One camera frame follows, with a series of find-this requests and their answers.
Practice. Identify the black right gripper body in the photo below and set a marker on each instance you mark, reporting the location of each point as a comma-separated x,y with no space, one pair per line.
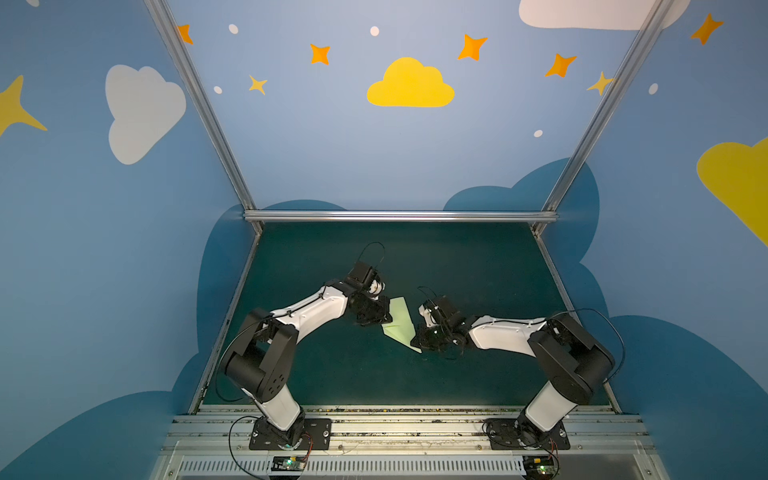
432,333

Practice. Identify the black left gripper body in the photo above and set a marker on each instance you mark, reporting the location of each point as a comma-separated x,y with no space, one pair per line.
372,306

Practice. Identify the light green paper sheet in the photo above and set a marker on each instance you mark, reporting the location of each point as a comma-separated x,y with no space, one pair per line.
401,329

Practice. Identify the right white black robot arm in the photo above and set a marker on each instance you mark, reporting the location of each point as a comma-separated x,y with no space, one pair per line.
575,362

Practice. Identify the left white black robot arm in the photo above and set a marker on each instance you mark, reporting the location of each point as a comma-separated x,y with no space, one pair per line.
259,359

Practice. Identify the right green circuit board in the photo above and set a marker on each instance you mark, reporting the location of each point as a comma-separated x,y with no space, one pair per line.
539,468

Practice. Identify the green circuit board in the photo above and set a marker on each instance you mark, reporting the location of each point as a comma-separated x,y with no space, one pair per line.
288,464
539,468

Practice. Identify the left green circuit board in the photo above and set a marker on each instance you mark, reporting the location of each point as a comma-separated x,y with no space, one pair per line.
288,464

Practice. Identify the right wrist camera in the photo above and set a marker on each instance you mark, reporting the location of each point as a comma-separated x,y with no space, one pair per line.
441,311

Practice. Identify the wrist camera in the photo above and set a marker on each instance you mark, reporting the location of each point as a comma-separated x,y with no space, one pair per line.
441,311
365,278

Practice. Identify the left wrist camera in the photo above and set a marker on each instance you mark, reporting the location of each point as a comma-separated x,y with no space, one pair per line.
365,278

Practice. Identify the aluminium back frame rail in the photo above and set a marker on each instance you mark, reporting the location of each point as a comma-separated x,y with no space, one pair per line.
400,216

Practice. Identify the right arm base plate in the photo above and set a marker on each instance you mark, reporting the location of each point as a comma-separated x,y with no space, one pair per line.
521,434

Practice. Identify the left side floor rail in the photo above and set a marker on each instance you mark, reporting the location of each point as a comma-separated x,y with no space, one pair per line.
210,372

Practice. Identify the floor rail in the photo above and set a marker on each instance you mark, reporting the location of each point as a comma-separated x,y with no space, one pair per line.
571,308
210,372

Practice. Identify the right side floor rail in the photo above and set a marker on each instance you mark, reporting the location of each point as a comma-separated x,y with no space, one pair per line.
571,308

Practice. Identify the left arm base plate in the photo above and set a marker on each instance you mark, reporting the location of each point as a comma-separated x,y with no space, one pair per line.
303,433

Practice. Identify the aluminium front rail platform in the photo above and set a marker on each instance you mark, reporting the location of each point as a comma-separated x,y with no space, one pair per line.
406,442

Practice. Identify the aluminium left corner post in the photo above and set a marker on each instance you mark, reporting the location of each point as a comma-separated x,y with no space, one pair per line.
164,21

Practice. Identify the aluminium corner post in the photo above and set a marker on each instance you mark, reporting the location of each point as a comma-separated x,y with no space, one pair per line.
632,62
164,21

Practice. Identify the aluminium right corner post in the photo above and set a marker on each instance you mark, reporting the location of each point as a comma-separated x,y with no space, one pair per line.
632,62

